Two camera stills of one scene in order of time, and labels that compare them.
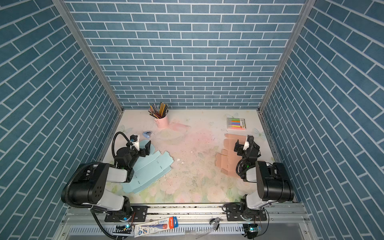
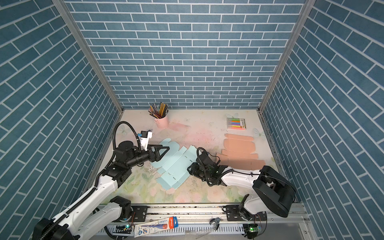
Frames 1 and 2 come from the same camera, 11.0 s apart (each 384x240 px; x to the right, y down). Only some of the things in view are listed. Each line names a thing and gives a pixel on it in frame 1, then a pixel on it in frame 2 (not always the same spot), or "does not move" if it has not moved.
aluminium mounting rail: (284, 222) does not move
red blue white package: (155, 226) does not move
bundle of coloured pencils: (158, 111) does not move
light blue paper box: (148, 168) -> (173, 167)
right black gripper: (246, 151) -> (195, 169)
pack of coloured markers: (236, 123) does not move
